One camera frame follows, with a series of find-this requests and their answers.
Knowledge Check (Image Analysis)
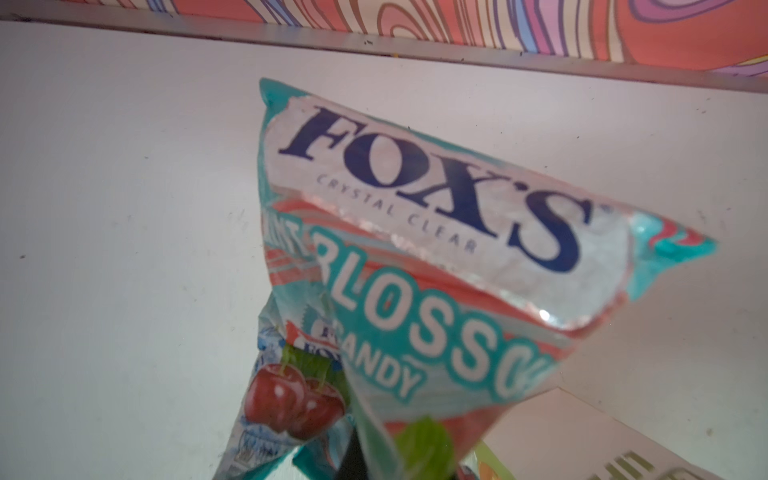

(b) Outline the white paper bag with flowers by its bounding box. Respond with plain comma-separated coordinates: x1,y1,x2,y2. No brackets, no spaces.
463,389,717,480

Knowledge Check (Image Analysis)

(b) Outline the teal Fox's candy bag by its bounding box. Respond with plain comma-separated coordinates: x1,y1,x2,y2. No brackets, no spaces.
212,77,719,480

